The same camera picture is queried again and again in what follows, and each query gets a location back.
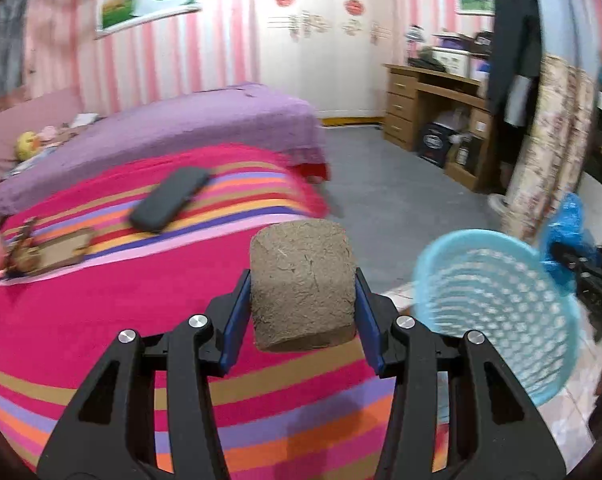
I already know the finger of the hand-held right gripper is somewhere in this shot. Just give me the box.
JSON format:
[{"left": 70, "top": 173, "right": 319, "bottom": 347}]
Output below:
[{"left": 548, "top": 242, "right": 589, "bottom": 276}]

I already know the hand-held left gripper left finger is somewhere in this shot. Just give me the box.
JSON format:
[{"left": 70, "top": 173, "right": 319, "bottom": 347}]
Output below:
[{"left": 37, "top": 269, "right": 254, "bottom": 480}]

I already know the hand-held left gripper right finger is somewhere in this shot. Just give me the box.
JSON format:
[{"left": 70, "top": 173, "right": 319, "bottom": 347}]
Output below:
[{"left": 353, "top": 267, "right": 566, "bottom": 480}]

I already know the blue plastic bag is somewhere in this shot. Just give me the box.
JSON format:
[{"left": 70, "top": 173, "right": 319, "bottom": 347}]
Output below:
[{"left": 538, "top": 192, "right": 602, "bottom": 298}]

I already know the light blue plastic basket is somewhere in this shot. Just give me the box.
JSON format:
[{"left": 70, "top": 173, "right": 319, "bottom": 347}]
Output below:
[{"left": 412, "top": 229, "right": 583, "bottom": 406}]

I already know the pink striped blanket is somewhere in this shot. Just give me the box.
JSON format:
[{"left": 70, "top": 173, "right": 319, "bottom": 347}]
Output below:
[{"left": 0, "top": 144, "right": 452, "bottom": 480}]

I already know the floral curtain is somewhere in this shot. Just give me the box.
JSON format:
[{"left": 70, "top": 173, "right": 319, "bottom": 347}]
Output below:
[{"left": 503, "top": 55, "right": 599, "bottom": 241}]

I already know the black phone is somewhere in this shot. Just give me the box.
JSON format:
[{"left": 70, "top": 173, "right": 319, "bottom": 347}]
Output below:
[{"left": 130, "top": 166, "right": 212, "bottom": 233}]

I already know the black box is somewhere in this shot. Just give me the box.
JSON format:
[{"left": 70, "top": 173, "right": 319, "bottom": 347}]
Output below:
[{"left": 417, "top": 122, "right": 456, "bottom": 168}]

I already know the brown flat tray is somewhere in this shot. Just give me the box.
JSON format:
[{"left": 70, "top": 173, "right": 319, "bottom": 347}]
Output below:
[{"left": 33, "top": 227, "right": 96, "bottom": 276}]

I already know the purple dotted bedspread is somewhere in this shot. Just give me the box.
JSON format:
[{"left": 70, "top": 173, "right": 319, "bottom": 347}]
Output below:
[{"left": 0, "top": 82, "right": 330, "bottom": 216}]

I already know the wooden desk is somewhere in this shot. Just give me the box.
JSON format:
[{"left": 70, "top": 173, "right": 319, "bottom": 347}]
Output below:
[{"left": 383, "top": 63, "right": 499, "bottom": 193}]

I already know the brown crumpled paper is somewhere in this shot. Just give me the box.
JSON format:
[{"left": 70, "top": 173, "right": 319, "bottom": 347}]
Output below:
[{"left": 6, "top": 220, "right": 44, "bottom": 276}]

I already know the dark hanging garment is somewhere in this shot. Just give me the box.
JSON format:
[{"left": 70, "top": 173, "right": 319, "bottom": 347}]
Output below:
[{"left": 486, "top": 0, "right": 544, "bottom": 128}]

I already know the white storage box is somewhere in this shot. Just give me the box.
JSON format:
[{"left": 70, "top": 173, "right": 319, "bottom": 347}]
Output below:
[{"left": 431, "top": 45, "right": 469, "bottom": 76}]

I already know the white wardrobe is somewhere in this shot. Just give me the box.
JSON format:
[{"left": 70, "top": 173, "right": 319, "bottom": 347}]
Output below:
[{"left": 253, "top": 0, "right": 396, "bottom": 120}]

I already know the desk lamp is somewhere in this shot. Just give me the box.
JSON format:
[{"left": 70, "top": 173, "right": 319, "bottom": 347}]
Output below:
[{"left": 406, "top": 25, "right": 426, "bottom": 61}]

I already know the yellow duck plush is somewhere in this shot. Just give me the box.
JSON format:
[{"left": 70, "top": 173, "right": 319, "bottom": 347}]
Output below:
[{"left": 15, "top": 131, "right": 39, "bottom": 160}]

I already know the pink covered headboard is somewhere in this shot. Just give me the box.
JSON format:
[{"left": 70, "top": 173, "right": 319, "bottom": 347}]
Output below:
[{"left": 0, "top": 85, "right": 86, "bottom": 196}]

